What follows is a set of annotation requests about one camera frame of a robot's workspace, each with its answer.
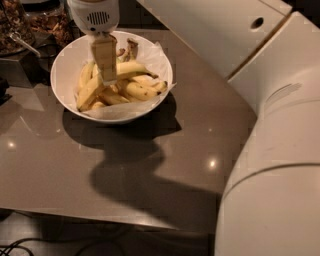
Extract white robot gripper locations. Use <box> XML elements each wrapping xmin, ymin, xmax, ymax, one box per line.
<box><xmin>67</xmin><ymin>0</ymin><xmax>120</xmax><ymax>86</ymax></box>

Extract long top yellow banana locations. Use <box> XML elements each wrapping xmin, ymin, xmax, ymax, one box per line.
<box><xmin>76</xmin><ymin>61</ymin><xmax>158</xmax><ymax>112</ymax></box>

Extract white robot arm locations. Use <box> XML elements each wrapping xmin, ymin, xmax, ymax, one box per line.
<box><xmin>138</xmin><ymin>0</ymin><xmax>320</xmax><ymax>256</ymax></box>

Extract yellow banana left back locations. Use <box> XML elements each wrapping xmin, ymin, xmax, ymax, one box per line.
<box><xmin>78</xmin><ymin>61</ymin><xmax>94</xmax><ymax>90</ymax></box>

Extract white bowl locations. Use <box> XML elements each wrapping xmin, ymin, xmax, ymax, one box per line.
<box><xmin>51</xmin><ymin>31</ymin><xmax>175</xmax><ymax>124</ymax></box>

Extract small yellow banana lower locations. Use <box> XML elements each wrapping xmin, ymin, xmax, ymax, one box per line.
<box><xmin>99</xmin><ymin>87</ymin><xmax>129</xmax><ymax>105</ymax></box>

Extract spotted yellow banana right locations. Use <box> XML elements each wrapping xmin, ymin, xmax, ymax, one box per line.
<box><xmin>117</xmin><ymin>80</ymin><xmax>160</xmax><ymax>101</ymax></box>

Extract glass jar of dried snacks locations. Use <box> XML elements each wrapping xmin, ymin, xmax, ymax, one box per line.
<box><xmin>21</xmin><ymin>0</ymin><xmax>73</xmax><ymax>47</ymax></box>

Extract metal scoop handle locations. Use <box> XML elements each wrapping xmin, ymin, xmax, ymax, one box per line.
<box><xmin>9</xmin><ymin>32</ymin><xmax>41</xmax><ymax>57</ymax></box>

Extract black floor cables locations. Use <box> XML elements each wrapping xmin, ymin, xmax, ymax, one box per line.
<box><xmin>0</xmin><ymin>226</ymin><xmax>134</xmax><ymax>256</ymax></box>

